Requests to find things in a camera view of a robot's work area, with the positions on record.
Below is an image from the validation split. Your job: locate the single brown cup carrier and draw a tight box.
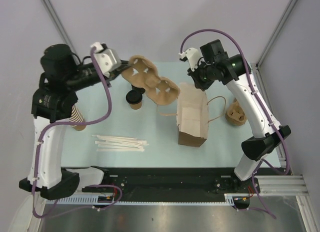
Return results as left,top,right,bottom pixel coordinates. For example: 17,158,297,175
121,55,180,106

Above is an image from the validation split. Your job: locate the brown paper bag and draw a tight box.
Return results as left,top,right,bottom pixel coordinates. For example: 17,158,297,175
156,83,227,148

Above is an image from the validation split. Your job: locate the black cup lid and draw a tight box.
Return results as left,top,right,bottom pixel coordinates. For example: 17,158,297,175
125,90,143,105

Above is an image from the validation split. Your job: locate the brown paper cup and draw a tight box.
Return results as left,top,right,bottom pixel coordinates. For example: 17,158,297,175
130,102,142,110

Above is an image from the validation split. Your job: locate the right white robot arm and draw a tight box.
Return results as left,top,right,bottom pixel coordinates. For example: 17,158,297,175
180,40,291,193

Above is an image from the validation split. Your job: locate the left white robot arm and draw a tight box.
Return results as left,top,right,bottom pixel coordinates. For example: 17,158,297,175
19,42,132,201

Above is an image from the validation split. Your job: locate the stack of paper cups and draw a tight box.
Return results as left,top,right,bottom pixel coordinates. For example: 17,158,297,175
69,105,86,131

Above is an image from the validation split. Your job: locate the white wrapped straws bundle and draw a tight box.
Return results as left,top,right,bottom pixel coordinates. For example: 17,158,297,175
92,135,149,152

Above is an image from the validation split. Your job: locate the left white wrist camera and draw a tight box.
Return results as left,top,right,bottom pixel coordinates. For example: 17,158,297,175
90,42,122,80

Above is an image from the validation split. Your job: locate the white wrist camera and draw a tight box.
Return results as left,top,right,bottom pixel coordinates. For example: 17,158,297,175
90,42,122,80
178,47,202,71

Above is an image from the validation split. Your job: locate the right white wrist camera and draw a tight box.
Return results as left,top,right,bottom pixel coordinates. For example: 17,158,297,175
178,47,202,71

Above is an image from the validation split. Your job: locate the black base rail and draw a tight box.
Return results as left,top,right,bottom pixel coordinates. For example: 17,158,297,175
82,168,260,202

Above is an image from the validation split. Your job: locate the white slotted cable duct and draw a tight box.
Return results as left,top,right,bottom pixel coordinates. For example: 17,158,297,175
57,194,235,206

